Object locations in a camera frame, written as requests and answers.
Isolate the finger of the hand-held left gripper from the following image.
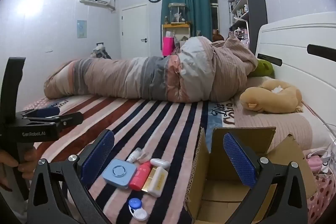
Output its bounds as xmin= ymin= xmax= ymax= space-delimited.
xmin=26 ymin=112 xmax=84 ymax=132
xmin=21 ymin=107 xmax=61 ymax=119

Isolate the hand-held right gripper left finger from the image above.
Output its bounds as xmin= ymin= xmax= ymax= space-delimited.
xmin=26 ymin=129 xmax=116 ymax=224

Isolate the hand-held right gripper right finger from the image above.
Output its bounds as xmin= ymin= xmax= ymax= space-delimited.
xmin=223 ymin=133 xmax=308 ymax=224

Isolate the blue square case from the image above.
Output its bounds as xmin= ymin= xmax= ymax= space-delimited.
xmin=101 ymin=159 xmax=137 ymax=190

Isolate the small white spray bottle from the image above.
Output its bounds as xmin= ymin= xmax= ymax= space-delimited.
xmin=126 ymin=148 xmax=149 ymax=164

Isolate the cardboard box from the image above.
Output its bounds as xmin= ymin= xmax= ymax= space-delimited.
xmin=184 ymin=126 xmax=319 ymax=224

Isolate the red plastic bottle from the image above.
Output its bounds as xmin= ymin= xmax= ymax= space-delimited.
xmin=129 ymin=161 xmax=152 ymax=191

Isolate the blue white contact lens case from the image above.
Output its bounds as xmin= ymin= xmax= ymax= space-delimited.
xmin=128 ymin=198 xmax=149 ymax=221

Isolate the white oval case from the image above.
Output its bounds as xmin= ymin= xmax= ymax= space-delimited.
xmin=150 ymin=158 xmax=171 ymax=169

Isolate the cream gold cosmetic box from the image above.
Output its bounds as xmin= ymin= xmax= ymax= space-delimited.
xmin=141 ymin=166 xmax=169 ymax=197

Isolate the person's left hand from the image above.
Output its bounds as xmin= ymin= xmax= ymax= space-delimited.
xmin=0 ymin=147 xmax=36 ymax=192

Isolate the beige ribbed pillow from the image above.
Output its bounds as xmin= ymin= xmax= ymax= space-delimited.
xmin=234 ymin=106 xmax=313 ymax=151

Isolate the striped blanket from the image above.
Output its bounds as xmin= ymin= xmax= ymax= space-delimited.
xmin=22 ymin=94 xmax=237 ymax=224

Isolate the tan plush toy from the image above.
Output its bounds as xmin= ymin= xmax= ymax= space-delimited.
xmin=240 ymin=79 xmax=303 ymax=114

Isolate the grey white plush toy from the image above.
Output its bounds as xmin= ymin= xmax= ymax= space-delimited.
xmin=91 ymin=43 xmax=112 ymax=60

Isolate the rolled pink grey duvet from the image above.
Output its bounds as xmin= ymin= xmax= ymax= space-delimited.
xmin=43 ymin=35 xmax=259 ymax=102

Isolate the white power strip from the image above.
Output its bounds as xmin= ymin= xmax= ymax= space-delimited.
xmin=322 ymin=149 xmax=336 ymax=167

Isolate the pink polka dot sheet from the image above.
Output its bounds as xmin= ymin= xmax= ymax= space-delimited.
xmin=306 ymin=169 xmax=336 ymax=224

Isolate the green plush pillow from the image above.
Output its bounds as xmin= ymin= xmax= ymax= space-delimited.
xmin=252 ymin=59 xmax=275 ymax=78

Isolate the white door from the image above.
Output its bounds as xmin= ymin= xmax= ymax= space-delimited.
xmin=121 ymin=4 xmax=151 ymax=59

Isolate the pink bag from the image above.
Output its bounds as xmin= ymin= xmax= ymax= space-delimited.
xmin=163 ymin=36 xmax=176 ymax=57

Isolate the white bed headboard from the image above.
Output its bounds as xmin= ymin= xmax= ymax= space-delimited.
xmin=253 ymin=13 xmax=336 ymax=135

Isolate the yellow shelf unit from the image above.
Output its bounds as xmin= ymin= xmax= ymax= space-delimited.
xmin=161 ymin=23 xmax=192 ymax=56

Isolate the glass tank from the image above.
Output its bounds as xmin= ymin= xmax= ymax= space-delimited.
xmin=168 ymin=3 xmax=191 ymax=25

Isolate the window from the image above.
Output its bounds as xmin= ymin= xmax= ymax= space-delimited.
xmin=209 ymin=0 xmax=220 ymax=33

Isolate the teal curtain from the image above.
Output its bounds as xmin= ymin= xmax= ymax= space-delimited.
xmin=160 ymin=0 xmax=213 ymax=41

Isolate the dark bookshelf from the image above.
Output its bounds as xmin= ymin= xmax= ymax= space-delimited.
xmin=227 ymin=0 xmax=268 ymax=56

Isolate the pale blue wall poster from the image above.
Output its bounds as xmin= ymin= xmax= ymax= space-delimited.
xmin=77 ymin=20 xmax=88 ymax=39

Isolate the white cable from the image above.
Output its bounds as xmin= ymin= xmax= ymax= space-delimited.
xmin=302 ymin=102 xmax=336 ymax=177

